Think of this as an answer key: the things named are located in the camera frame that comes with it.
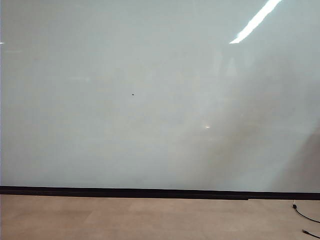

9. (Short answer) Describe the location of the large white glass whiteboard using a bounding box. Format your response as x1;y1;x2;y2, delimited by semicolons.
0;0;320;194

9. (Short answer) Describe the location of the black whiteboard bottom rail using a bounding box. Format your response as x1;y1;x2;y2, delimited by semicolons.
0;185;320;202

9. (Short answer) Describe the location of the black cable with plug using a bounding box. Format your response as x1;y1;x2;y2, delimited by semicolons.
292;199;320;224
302;228;320;239

